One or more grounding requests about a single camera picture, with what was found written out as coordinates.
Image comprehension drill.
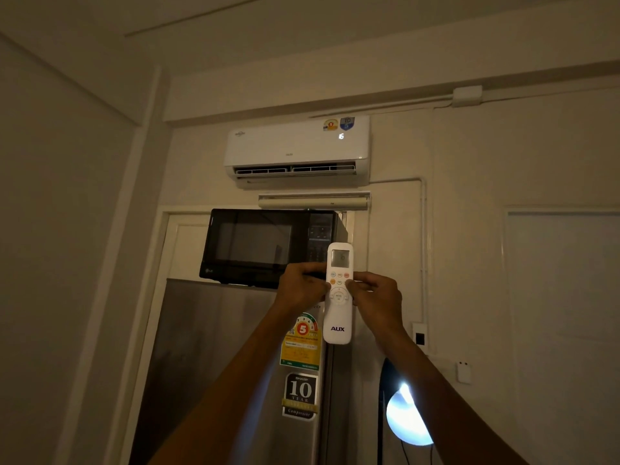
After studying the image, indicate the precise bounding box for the person's left hand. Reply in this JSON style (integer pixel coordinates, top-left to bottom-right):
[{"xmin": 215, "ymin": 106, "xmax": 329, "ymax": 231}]
[{"xmin": 274, "ymin": 262, "xmax": 332, "ymax": 315}]

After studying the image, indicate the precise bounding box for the person's right hand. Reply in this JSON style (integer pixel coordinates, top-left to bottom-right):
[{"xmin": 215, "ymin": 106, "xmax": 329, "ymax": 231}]
[{"xmin": 345, "ymin": 272, "xmax": 405, "ymax": 341}]

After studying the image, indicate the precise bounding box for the white air conditioner remote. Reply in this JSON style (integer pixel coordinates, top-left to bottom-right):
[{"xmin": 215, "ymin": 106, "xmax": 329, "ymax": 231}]
[{"xmin": 323, "ymin": 242, "xmax": 355, "ymax": 345}]

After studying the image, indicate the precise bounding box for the person's right forearm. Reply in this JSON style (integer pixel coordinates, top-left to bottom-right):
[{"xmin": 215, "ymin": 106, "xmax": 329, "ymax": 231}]
[{"xmin": 375, "ymin": 326, "xmax": 529, "ymax": 465}]

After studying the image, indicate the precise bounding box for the person's left forearm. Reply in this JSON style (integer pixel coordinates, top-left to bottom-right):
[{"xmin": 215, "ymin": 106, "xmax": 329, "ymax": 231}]
[{"xmin": 148, "ymin": 301, "xmax": 303, "ymax": 465}]

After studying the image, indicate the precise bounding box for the yellow energy label sticker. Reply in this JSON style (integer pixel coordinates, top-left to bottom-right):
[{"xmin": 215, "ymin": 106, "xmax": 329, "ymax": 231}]
[{"xmin": 280, "ymin": 313, "xmax": 323, "ymax": 371}]

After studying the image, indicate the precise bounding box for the black microwave oven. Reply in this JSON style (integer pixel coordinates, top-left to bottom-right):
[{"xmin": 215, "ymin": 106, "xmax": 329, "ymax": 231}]
[{"xmin": 199, "ymin": 208, "xmax": 348, "ymax": 289}]

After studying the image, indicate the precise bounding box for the black warranty sticker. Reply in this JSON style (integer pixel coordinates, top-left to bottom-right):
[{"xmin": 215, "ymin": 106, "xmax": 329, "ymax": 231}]
[{"xmin": 282, "ymin": 372, "xmax": 319, "ymax": 422}]

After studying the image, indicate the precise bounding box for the silver refrigerator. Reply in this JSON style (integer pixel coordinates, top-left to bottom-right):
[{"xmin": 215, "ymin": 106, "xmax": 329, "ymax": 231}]
[{"xmin": 129, "ymin": 279, "xmax": 340, "ymax": 465}]

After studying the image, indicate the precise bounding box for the bright round lamp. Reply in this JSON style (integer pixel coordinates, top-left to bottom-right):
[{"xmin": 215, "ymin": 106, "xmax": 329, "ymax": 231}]
[{"xmin": 386, "ymin": 382, "xmax": 434, "ymax": 447}]

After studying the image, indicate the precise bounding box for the white panel door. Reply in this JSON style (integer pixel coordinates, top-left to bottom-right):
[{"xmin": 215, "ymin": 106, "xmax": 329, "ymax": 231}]
[{"xmin": 504, "ymin": 208, "xmax": 620, "ymax": 465}]

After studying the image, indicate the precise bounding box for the white junction box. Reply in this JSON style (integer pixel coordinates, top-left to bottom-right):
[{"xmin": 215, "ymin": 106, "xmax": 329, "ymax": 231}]
[{"xmin": 451, "ymin": 85, "xmax": 484, "ymax": 108}]

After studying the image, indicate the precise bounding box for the white wall air conditioner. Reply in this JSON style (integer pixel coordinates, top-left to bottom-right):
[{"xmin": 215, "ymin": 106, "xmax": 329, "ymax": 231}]
[{"xmin": 224, "ymin": 115, "xmax": 371, "ymax": 189}]

